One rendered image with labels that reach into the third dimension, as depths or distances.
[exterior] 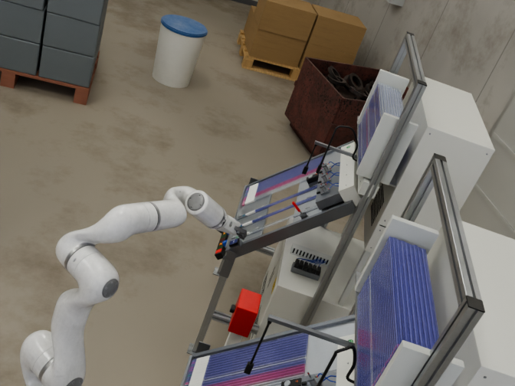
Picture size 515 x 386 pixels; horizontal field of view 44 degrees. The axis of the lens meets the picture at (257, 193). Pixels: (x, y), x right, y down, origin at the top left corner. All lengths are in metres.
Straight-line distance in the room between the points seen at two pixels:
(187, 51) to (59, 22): 1.40
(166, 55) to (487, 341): 5.15
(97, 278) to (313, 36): 6.06
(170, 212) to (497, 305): 0.98
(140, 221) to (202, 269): 2.48
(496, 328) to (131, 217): 1.03
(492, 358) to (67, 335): 1.17
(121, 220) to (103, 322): 2.01
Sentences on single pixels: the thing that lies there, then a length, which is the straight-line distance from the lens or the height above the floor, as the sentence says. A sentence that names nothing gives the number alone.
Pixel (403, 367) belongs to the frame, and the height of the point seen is 1.65.
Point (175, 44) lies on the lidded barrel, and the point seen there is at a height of 0.45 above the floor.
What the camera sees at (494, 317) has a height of 1.72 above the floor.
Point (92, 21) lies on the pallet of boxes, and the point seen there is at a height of 0.76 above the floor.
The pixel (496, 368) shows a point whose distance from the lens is 1.72.
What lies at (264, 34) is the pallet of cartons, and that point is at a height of 0.45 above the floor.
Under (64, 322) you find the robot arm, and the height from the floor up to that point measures 1.28.
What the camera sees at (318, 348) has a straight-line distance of 2.43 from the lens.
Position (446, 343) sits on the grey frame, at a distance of 1.58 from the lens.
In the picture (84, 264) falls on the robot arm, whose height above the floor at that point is 1.49.
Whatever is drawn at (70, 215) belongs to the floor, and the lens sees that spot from 4.46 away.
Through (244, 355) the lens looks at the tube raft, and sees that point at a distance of 2.56.
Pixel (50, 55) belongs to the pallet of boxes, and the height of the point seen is 0.38.
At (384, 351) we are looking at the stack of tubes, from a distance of 1.78.
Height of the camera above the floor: 2.68
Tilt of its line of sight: 31 degrees down
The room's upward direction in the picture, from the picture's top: 21 degrees clockwise
